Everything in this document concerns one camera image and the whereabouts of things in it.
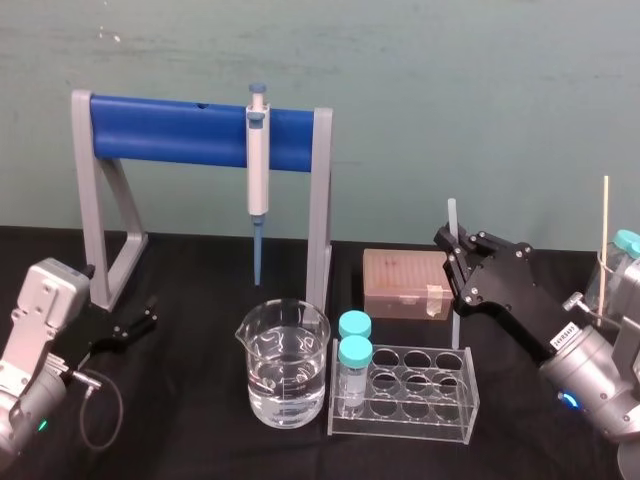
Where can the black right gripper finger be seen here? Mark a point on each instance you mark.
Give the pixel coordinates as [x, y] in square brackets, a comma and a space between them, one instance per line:
[482, 245]
[457, 270]

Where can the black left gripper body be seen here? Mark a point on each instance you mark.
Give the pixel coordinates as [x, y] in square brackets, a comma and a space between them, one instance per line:
[102, 336]

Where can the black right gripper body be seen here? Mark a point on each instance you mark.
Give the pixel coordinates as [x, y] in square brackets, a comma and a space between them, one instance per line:
[505, 285]

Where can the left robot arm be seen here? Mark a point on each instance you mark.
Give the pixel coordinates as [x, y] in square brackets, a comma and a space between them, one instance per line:
[35, 320]

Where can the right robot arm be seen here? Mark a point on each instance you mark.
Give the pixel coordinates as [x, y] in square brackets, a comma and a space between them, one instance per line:
[585, 375]

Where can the beige tape strip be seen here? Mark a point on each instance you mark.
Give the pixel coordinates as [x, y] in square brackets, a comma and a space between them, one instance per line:
[436, 300]

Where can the translucent brown pipette tip box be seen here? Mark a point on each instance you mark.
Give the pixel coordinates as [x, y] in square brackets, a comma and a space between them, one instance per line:
[395, 280]

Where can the black table cloth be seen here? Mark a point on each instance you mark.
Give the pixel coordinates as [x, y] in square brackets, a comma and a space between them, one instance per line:
[190, 400]

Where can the teal capped sample tube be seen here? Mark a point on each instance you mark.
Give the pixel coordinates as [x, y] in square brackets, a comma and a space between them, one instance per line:
[355, 352]
[355, 322]

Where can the thin wooden stick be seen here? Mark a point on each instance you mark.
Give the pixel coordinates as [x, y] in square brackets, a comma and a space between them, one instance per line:
[606, 225]

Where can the clear bottle with teal cap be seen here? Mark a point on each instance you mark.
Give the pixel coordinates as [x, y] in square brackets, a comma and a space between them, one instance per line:
[627, 245]

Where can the glass beaker with water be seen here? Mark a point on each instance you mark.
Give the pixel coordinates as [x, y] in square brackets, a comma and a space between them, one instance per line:
[285, 380]

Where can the clear acrylic tube rack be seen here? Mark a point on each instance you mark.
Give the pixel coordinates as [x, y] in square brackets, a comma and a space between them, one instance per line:
[425, 425]

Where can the white and blue pipette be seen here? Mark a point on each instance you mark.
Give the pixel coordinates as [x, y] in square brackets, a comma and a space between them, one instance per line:
[257, 170]

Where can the grey and blue pipette stand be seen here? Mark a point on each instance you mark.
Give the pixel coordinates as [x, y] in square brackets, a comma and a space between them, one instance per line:
[165, 132]

